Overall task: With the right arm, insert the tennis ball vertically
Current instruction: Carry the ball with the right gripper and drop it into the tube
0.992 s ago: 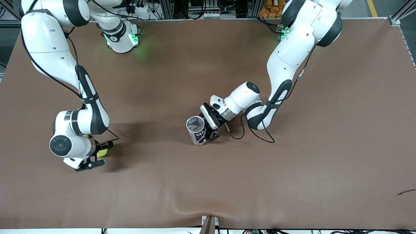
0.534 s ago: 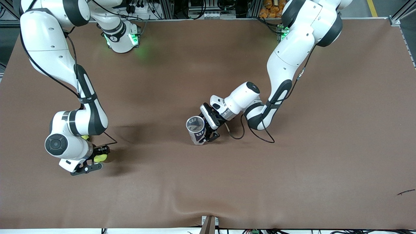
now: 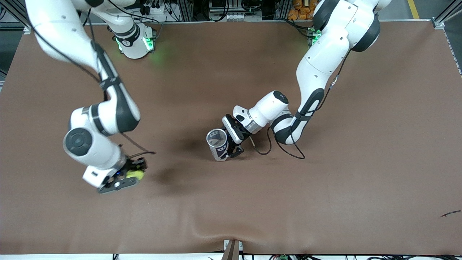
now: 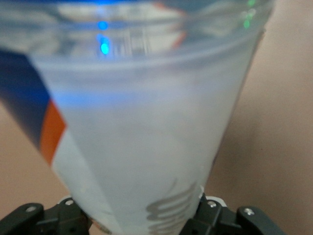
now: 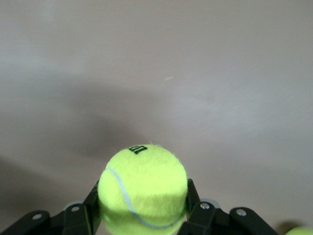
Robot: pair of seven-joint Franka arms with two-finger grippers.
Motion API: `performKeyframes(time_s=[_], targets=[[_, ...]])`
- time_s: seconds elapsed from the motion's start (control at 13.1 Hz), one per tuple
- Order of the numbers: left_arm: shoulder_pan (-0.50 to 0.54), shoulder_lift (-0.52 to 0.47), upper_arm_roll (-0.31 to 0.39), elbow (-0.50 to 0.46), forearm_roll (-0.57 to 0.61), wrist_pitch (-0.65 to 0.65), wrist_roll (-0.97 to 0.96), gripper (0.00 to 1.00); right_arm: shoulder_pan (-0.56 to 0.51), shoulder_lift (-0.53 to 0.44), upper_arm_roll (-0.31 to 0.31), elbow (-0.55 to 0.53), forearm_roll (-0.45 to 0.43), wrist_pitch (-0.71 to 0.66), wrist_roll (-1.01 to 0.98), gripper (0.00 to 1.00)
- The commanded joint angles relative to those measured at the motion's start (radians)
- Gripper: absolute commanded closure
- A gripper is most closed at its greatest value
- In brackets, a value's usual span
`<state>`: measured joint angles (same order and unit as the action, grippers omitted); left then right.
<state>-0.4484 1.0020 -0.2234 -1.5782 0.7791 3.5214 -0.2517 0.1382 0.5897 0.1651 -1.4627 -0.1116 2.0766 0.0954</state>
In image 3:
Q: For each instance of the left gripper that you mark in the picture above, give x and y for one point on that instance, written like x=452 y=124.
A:
x=238 y=136

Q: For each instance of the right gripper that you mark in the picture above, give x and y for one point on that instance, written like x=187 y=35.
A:
x=133 y=167

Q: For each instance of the yellow-green tennis ball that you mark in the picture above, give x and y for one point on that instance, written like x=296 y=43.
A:
x=136 y=175

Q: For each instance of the silver blue tennis ball can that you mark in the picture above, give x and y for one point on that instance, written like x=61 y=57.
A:
x=219 y=153

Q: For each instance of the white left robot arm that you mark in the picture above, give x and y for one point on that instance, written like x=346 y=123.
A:
x=325 y=54

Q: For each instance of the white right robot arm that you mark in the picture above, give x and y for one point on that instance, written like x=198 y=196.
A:
x=94 y=144

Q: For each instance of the brown table mat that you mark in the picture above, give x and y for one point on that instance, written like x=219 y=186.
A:
x=231 y=202

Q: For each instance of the small white power strip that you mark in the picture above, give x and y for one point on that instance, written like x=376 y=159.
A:
x=235 y=17

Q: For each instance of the grey metal equipment box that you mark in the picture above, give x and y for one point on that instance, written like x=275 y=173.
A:
x=223 y=5

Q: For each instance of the pile of orange objects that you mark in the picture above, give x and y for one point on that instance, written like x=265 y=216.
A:
x=301 y=11

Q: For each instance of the white strip with black plugs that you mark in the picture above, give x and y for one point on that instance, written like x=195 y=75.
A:
x=155 y=9

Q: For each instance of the small dark twig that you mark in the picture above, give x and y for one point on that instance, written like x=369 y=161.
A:
x=451 y=213

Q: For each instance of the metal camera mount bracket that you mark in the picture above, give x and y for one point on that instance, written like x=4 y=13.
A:
x=232 y=251

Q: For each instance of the aluminium frame post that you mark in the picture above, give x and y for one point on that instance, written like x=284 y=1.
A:
x=184 y=9
x=283 y=9

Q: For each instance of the aluminium frame profile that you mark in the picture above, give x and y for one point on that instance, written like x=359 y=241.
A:
x=14 y=14
x=447 y=12

